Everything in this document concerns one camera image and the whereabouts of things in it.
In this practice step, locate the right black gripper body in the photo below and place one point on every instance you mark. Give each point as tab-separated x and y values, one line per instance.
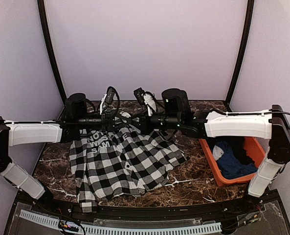
146	128

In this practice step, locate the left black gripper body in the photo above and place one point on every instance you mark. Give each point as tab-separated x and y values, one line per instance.
105	122

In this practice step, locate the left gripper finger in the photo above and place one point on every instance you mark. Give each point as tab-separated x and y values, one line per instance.
121	124
123	119

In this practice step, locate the black white plaid shirt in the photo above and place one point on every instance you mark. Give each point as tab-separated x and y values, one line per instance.
124	162

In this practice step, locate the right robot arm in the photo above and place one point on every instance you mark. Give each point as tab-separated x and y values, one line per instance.
270	124

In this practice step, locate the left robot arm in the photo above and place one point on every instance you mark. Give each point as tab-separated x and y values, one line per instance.
67	129

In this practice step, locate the black garment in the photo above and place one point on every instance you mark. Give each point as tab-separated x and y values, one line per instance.
237	146

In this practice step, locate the blue garment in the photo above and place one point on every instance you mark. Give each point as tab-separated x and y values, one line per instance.
229	166

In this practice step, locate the orange plastic basket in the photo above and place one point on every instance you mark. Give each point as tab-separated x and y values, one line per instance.
253	150

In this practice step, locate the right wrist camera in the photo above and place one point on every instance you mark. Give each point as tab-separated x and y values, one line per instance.
147	99

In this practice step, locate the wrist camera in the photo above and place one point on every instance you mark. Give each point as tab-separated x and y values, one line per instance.
108	100
147	99

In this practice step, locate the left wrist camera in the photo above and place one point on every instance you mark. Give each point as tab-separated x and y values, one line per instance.
108	100

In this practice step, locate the black front rail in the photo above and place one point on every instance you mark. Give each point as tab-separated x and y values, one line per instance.
270	207

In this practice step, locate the right black frame post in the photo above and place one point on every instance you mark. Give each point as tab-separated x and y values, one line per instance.
241	52

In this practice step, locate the black frame post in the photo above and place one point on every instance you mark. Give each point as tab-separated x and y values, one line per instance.
241	52
50	50

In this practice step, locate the left black frame post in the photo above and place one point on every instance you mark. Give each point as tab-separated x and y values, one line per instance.
50	50

